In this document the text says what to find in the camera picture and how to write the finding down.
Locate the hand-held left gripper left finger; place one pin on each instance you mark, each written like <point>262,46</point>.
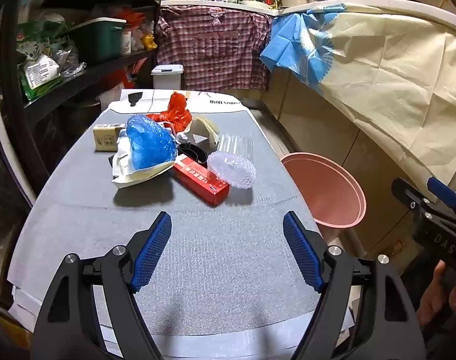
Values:
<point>153,247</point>

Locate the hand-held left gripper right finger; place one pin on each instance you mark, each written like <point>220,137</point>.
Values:
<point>301,247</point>

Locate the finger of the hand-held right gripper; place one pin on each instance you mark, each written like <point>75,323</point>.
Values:
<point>443,191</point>
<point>406,193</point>

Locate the pink plastic bin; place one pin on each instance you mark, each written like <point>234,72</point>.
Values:
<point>325,191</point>

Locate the white paper bag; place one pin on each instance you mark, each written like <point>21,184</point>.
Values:
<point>128,174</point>

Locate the red cardboard box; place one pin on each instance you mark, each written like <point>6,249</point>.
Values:
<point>201,182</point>

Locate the blue plastic bag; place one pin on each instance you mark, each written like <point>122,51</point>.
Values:
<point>149,142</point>

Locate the beige drink carton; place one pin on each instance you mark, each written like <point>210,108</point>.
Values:
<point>106,137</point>

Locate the red plastic bag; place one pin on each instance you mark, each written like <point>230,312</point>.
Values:
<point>177,110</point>

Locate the person's right hand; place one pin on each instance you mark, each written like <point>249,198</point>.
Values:
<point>436,300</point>

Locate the cream and blue printed cloth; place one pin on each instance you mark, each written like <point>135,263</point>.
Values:
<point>381,63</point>

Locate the red paper bag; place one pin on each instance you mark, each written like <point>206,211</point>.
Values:
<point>119,80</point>

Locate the white lidded bin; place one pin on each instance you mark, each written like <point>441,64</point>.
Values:
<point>167,77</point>

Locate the black shelf rack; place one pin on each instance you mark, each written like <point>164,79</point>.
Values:
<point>82,78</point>

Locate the yellow toy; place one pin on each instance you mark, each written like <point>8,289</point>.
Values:
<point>150,42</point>

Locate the white labelled jar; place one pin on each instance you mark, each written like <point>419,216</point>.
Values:
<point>126,43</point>

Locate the green and white packet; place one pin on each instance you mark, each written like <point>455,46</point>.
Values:
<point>39,75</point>

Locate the red plaid shirt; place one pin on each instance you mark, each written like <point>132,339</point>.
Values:
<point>213,45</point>

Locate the green storage box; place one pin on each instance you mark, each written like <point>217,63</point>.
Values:
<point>97,39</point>

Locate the orange plastic bag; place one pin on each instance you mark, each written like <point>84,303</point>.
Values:
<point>130,18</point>

